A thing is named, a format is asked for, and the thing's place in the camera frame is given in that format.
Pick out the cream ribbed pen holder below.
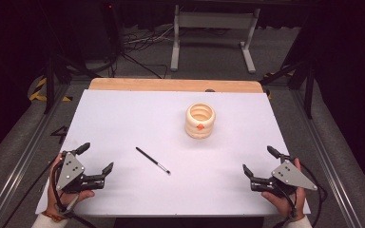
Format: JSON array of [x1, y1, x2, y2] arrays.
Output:
[[184, 102, 217, 140]]

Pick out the black curtain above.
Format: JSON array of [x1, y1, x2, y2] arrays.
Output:
[[120, 0, 302, 31]]

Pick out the black tripod stand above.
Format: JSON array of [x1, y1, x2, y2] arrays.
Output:
[[259, 56, 317, 120], [42, 53, 103, 115]]

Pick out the white table board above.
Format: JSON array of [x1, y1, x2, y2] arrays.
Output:
[[35, 88, 312, 218]]

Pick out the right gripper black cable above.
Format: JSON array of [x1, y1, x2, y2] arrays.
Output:
[[274, 162, 329, 228]]

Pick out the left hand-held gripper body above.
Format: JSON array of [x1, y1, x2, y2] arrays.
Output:
[[55, 150, 106, 195]]

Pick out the black device with red light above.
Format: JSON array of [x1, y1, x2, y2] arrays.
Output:
[[101, 0, 125, 61]]

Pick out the person's left hand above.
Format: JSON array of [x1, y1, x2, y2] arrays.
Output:
[[47, 153, 96, 217]]

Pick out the aluminium floor rail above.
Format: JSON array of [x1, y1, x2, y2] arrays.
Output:
[[289, 89, 364, 228], [0, 85, 71, 228]]

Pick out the thin black brush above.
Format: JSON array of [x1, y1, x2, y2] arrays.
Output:
[[135, 146, 171, 175]]

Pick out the yellow black floor tape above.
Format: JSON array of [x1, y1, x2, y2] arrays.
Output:
[[28, 77, 74, 103], [262, 70, 296, 100]]

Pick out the person's right hand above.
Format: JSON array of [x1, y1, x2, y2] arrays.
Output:
[[260, 158, 308, 220]]

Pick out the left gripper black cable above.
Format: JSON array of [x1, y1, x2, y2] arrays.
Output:
[[1, 160, 98, 228]]

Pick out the orange wristband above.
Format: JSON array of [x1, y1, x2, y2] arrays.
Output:
[[41, 209, 65, 222]]

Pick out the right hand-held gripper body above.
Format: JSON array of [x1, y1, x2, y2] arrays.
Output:
[[249, 153, 318, 195]]

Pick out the white metal stand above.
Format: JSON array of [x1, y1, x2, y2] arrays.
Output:
[[170, 4, 261, 74]]

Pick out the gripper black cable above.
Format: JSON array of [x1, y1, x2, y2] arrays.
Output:
[[1, 160, 98, 228], [274, 162, 329, 228]]

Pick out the bundle of floor cables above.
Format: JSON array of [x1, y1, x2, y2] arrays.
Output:
[[85, 25, 176, 80]]

